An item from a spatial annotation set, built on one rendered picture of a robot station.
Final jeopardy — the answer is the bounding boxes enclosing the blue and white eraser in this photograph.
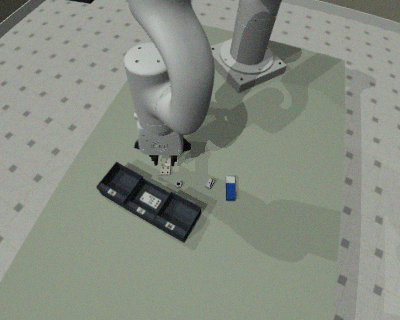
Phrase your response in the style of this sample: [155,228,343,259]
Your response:
[226,176,236,201]

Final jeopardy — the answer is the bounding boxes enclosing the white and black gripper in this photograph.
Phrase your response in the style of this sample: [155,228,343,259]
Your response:
[134,121,191,166]

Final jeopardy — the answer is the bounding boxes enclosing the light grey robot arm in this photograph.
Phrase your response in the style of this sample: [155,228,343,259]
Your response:
[124,0,282,135]

